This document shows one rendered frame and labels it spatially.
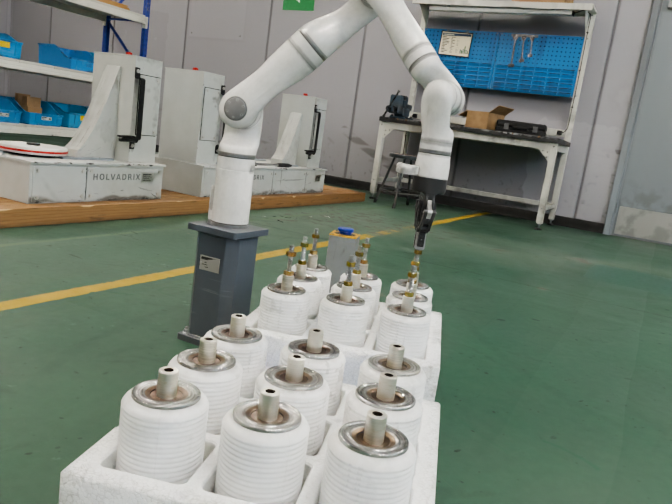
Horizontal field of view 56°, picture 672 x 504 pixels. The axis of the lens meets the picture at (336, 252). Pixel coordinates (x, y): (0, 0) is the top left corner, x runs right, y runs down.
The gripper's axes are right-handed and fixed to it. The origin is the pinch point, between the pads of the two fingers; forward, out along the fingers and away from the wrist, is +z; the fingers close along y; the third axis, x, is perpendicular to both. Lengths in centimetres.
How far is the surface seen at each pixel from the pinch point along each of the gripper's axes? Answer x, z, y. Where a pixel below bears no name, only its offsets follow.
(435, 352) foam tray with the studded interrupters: -2.0, 17.4, -24.1
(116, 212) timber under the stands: 116, 33, 170
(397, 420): 12, 11, -70
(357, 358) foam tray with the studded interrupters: 13.3, 18.6, -29.3
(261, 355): 30, 12, -51
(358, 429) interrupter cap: 18, 10, -75
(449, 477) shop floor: -5, 35, -38
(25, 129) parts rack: 275, 16, 434
